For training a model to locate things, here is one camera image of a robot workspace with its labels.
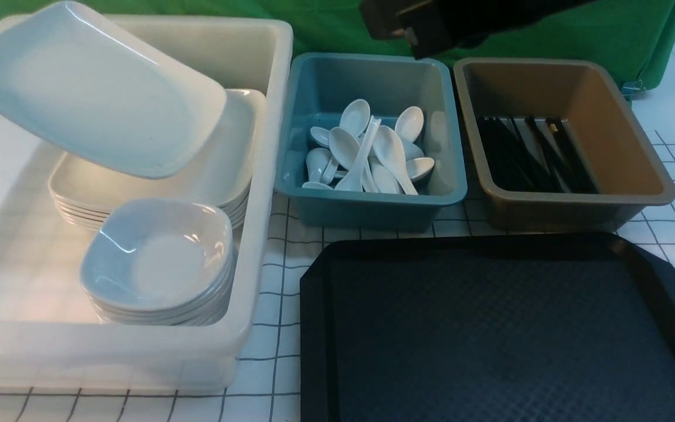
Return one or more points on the pile of white spoons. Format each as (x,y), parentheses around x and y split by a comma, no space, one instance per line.
(395,161)

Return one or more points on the large white plastic bin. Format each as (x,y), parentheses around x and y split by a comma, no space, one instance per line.
(50,336)

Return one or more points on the stack of white plates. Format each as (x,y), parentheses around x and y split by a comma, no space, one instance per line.
(220,175)

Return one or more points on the brown plastic bin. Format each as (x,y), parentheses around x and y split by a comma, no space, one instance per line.
(622,162)

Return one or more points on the large white square plate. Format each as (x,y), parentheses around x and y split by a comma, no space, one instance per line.
(72,77)

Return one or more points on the teal plastic bin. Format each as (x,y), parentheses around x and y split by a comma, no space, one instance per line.
(321,86)

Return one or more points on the pile of black chopsticks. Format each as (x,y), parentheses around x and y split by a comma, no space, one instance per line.
(545,161)

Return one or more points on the white ceramic soup spoon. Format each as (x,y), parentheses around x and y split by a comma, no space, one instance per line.
(342,142)

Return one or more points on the stack of white bowls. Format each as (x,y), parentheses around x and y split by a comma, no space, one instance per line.
(160,261)

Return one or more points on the silver binder clip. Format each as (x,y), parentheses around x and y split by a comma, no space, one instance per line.
(633,90)

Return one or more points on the black serving tray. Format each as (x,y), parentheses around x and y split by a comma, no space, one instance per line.
(539,327)

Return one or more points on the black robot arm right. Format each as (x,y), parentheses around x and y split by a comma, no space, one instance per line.
(433,27)

